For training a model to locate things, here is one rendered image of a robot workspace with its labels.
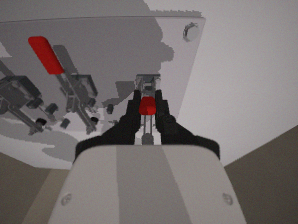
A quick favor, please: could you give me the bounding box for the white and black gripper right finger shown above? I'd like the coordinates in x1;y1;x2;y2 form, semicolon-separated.
155;90;220;160

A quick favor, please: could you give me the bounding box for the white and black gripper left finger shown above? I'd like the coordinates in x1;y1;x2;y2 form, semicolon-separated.
75;90;141;160

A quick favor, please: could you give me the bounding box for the grey fixture plate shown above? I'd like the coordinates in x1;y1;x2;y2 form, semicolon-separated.
0;16;206;132

